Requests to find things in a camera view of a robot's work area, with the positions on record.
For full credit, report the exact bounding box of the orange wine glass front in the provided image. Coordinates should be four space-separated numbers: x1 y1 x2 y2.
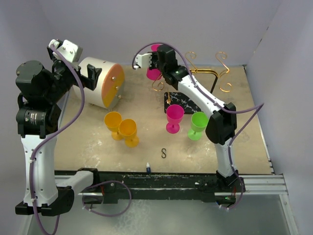
118 119 139 148

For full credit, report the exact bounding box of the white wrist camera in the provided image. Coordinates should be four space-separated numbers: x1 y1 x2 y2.
48 39 83 63
133 52 152 70

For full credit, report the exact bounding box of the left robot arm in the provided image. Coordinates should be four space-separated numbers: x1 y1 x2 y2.
15 60 102 216

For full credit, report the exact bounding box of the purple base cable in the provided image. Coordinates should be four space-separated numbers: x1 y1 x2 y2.
81 180 132 217

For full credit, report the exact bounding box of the green wine glass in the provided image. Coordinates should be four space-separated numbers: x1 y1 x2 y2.
187 112 209 141

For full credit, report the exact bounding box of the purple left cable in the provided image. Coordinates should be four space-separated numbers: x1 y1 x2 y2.
29 48 86 235

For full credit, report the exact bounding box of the pink wine glass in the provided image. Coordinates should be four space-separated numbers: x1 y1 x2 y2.
166 104 184 134
146 44 161 81

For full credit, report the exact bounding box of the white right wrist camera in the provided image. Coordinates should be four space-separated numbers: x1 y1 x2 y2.
133 52 152 70

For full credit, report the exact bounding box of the orange wine glass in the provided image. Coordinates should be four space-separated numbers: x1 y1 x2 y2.
118 119 139 148
104 112 123 141

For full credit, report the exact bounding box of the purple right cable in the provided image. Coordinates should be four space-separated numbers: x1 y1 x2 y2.
132 42 265 172

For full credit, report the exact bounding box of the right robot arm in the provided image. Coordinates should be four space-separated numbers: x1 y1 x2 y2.
149 43 238 191

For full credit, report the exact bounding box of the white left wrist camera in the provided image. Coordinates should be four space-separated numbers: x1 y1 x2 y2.
48 39 83 63

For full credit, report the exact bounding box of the pink wine glass on table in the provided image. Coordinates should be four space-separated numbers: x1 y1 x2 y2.
166 104 184 134

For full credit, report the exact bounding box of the gold wire wine glass rack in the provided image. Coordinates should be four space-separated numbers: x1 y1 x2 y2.
152 51 232 93

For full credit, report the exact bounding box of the black marble rack base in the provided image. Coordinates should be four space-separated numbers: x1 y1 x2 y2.
164 92 201 115

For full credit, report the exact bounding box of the white round drawer box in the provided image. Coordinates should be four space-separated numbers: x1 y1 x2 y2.
79 57 125 110

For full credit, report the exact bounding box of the small white dropper bottle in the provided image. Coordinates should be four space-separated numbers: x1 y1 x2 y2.
146 163 151 174

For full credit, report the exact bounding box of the aluminium frame rail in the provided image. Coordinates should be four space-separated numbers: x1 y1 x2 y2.
242 175 288 195

